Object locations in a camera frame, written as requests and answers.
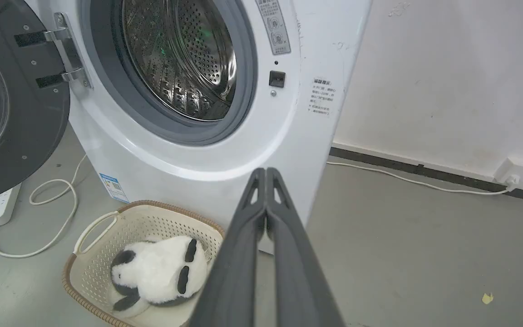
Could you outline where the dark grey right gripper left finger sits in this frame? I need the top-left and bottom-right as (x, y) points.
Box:
(188, 168), (267, 327)

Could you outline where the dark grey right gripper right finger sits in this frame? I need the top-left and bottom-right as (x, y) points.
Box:
(266, 168), (345, 327)

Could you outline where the white front-load washing machine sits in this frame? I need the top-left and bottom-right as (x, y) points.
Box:
(25, 0), (373, 255)

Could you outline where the dark grey washing machine door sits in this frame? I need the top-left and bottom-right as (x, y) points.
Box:
(0, 0), (93, 207)

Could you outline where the black and white panda plush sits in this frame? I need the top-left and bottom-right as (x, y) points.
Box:
(109, 235), (209, 317)

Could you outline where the cream perforated laundry basket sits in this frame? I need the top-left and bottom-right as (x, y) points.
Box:
(62, 200), (226, 327)

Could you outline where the white cable along wall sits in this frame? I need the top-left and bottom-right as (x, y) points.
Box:
(326, 161), (516, 195)

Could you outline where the white power strip cable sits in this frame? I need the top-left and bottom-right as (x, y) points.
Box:
(0, 154), (88, 258)

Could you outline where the white wall socket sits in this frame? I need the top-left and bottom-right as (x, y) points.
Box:
(494, 158), (523, 188)

